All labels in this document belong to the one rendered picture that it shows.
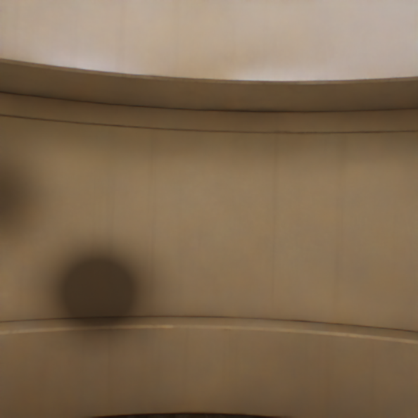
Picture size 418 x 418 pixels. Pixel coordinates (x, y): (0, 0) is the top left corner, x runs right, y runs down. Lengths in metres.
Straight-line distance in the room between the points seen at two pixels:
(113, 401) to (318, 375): 0.26
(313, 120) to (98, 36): 0.29
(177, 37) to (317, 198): 0.27
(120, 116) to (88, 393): 0.36
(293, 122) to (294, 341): 0.30
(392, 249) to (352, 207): 0.07
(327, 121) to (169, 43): 0.23
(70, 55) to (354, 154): 0.37
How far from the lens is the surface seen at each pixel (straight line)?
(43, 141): 0.48
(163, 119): 0.47
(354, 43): 0.42
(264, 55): 0.40
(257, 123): 0.47
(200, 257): 0.46
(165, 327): 0.44
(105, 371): 0.47
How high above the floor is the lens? 0.26
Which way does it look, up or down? 1 degrees up
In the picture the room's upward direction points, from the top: 2 degrees clockwise
